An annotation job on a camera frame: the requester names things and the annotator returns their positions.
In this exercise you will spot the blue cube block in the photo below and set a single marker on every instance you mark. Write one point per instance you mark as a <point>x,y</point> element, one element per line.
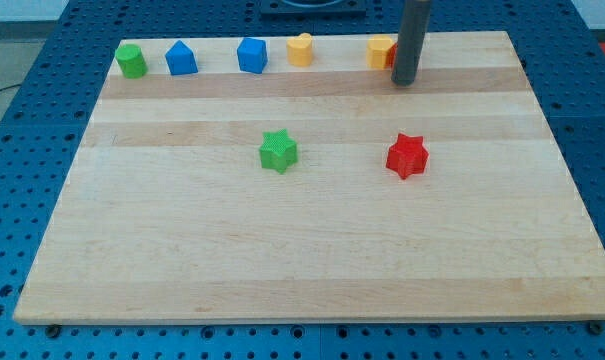
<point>252,55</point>

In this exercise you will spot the wooden board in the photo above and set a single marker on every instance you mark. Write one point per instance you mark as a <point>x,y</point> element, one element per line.
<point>167,217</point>

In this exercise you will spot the blue pentagon block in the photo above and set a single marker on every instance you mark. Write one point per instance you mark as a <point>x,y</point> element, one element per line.
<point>181,59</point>

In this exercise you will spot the green star block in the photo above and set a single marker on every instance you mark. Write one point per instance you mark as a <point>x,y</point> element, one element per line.
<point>278,151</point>

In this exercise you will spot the red block behind rod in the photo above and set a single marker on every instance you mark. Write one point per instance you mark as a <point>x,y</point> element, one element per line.
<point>390,56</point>

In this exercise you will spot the red star block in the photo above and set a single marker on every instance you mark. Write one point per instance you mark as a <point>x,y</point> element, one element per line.
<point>407,156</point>

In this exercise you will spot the green cylinder block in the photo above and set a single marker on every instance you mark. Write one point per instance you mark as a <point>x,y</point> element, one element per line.
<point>130,59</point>

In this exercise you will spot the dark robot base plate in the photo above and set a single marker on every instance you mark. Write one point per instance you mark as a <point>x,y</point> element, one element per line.
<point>292,8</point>

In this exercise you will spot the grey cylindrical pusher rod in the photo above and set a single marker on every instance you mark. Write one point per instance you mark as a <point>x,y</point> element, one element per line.
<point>411,34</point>

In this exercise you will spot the yellow hexagon block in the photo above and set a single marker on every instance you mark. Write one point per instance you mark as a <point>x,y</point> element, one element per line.
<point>376,49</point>

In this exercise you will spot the yellow heart block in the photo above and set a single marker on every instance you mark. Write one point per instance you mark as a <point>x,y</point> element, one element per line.
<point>300,50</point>

